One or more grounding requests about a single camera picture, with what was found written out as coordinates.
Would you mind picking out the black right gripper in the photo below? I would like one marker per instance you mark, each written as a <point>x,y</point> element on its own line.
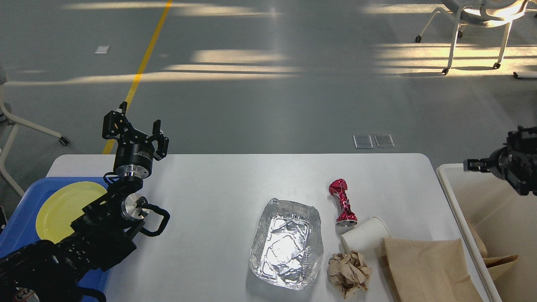
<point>493,164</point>

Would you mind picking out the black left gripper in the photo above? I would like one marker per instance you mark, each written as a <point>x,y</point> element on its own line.
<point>135,152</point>

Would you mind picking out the yellow plastic plate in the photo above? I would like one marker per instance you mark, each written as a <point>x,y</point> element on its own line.
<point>64,206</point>

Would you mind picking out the wooden board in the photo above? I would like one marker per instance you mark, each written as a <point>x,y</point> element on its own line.
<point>427,271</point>

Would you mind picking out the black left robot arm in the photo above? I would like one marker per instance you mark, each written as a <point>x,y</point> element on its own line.
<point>103,235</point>

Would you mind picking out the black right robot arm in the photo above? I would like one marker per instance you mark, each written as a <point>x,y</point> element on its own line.
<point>515,162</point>

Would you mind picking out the white plastic bin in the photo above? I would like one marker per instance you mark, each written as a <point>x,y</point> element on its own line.
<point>504,221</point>

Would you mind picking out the brown paper in bin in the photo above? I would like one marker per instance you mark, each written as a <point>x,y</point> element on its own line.
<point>496,266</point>

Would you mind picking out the white chair base left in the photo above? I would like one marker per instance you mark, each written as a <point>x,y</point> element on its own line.
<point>9,119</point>

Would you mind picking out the crushed red soda can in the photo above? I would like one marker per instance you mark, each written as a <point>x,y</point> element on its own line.
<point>347,218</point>

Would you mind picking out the white office chair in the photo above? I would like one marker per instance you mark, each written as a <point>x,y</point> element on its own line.
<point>478,13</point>

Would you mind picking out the blue plastic tray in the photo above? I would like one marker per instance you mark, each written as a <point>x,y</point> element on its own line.
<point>21,226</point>

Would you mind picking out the crumpled brown paper ball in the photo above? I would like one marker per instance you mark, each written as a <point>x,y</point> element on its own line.
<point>349,273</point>

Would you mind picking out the aluminium foil tray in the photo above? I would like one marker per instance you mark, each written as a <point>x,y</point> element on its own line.
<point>287,249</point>

